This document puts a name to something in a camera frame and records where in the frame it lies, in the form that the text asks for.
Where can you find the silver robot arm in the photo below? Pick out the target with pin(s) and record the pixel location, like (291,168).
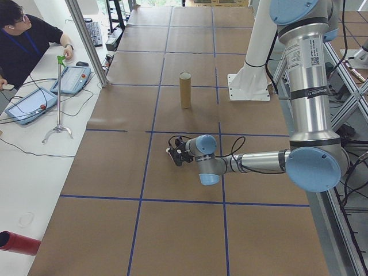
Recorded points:
(309,86)

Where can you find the person left forearm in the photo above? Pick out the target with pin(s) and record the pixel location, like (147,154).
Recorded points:
(65,40)

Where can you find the person left hand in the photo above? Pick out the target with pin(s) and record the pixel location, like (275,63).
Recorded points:
(68,53)

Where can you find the person right hand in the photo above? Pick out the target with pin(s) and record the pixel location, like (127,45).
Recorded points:
(3,84)

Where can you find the brown cardboard tube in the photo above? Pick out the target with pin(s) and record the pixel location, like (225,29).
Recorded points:
(185,92)

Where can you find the black box white label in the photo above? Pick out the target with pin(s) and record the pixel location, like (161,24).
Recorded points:
(111,44)

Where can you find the blue teach pendant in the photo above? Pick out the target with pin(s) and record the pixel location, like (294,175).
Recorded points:
(70,80)
(28,107)

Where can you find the black computer mouse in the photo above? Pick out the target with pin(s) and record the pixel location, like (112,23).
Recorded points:
(82,63)

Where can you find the metal stand with green clip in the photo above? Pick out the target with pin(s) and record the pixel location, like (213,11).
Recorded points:
(59,95)

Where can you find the black keyboard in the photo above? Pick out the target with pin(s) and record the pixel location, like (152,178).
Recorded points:
(94,34)

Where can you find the black monitor stand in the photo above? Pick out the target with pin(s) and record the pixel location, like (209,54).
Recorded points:
(116,14)

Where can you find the white computer mouse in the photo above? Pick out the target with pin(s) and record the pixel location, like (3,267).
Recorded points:
(9,87)

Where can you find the red cylinder tube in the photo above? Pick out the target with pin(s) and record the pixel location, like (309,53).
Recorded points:
(20,243)

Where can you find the person in black shirt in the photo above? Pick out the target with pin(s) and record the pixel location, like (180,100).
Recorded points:
(20,49)

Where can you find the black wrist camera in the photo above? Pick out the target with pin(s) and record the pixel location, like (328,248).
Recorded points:
(178,141)

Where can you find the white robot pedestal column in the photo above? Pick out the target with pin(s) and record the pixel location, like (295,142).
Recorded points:
(256,57)

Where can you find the aluminium profile post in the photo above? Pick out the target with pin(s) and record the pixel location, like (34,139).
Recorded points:
(89,43)

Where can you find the white square base plate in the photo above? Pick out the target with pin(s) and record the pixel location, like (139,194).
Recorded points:
(353,59)

